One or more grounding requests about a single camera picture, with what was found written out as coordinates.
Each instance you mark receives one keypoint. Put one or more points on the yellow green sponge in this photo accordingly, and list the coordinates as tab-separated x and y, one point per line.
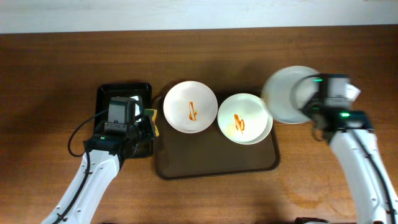
152	114

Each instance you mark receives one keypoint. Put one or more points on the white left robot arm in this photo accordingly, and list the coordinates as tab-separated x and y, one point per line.
104	155

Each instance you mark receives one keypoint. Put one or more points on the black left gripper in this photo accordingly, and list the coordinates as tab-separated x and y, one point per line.
149	125

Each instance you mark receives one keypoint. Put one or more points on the white plate with sauce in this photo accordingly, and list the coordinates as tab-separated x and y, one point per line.
288	90
190	107

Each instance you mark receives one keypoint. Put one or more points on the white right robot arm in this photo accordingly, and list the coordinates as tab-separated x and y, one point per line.
354	144

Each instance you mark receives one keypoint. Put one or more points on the small black tray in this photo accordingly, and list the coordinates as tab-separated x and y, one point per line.
144	90

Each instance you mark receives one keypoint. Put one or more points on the brown plastic serving tray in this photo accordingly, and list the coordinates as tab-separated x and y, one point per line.
180	155

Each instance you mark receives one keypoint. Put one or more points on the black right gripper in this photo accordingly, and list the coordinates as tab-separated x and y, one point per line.
310	109

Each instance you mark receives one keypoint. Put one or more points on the white round plate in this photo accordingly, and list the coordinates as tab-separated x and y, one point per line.
244	119

